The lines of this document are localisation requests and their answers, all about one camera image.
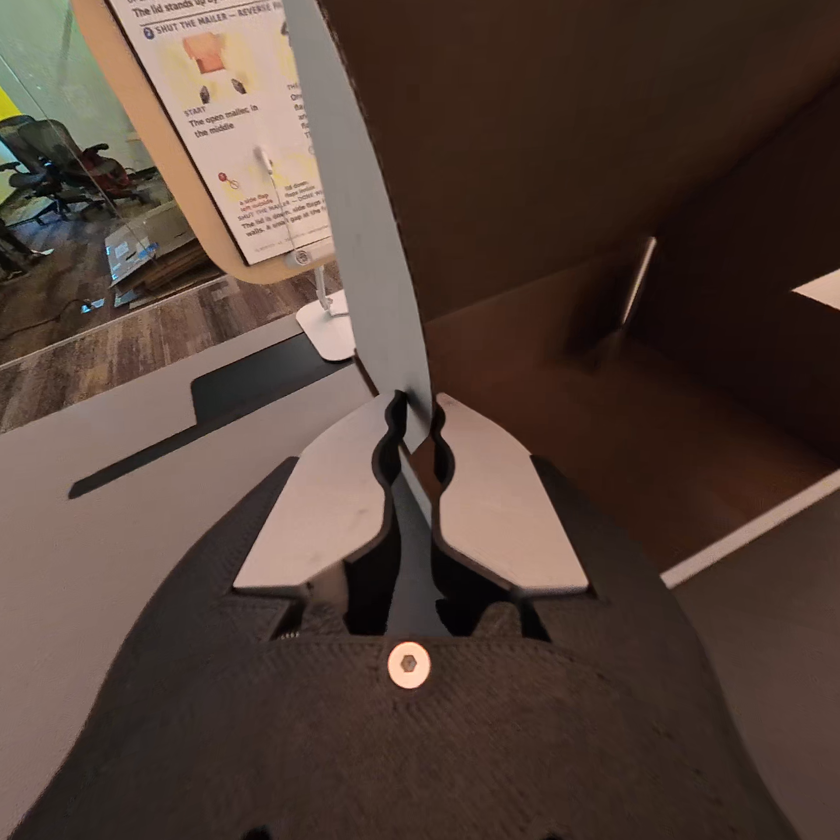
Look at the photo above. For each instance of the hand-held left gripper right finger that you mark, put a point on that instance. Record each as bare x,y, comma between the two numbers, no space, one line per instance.
505,512

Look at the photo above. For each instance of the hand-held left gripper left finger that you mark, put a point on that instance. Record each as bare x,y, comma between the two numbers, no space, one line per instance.
328,499

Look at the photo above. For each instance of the white cardboard mailer box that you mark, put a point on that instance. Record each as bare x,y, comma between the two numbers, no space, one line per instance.
590,164

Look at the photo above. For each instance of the flattened cardboard pile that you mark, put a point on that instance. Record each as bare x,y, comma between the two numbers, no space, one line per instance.
164,256

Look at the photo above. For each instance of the office chair with red seat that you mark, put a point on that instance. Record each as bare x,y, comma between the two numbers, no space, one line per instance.
105,174

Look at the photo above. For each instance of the grey mesh office chair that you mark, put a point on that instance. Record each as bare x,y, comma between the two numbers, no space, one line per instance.
36,164

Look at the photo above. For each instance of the yellow panel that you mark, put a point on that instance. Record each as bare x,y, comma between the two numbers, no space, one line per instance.
6,144

